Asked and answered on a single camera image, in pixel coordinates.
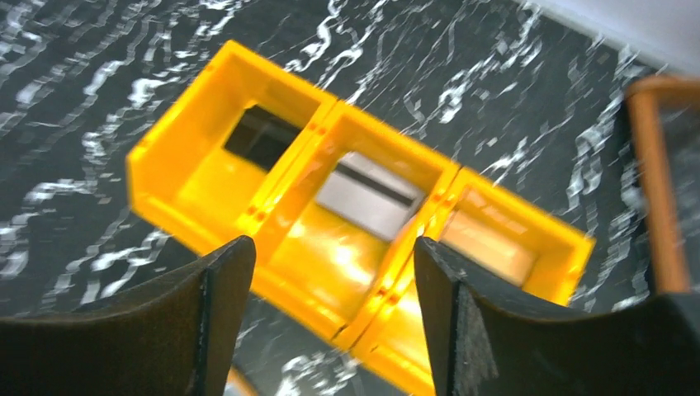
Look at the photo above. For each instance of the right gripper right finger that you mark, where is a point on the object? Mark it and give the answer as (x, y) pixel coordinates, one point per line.
(487, 337)

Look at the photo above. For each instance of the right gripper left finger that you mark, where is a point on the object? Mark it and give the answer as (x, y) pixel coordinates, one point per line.
(172, 335)

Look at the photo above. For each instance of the orange card stack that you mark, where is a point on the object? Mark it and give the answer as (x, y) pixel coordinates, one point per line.
(490, 249)

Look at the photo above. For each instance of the silver card stack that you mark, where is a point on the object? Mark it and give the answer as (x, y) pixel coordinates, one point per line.
(369, 196)

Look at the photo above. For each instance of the orange three-compartment bin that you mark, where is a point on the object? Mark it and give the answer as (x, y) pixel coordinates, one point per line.
(344, 284)

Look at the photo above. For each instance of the orange wooden shelf rack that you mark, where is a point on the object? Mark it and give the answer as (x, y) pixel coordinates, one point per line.
(643, 99)

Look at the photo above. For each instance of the orange card holder wallet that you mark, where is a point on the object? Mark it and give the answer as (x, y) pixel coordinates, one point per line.
(238, 385)

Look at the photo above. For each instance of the black card in bin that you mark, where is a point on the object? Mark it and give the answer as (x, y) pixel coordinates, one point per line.
(261, 137)

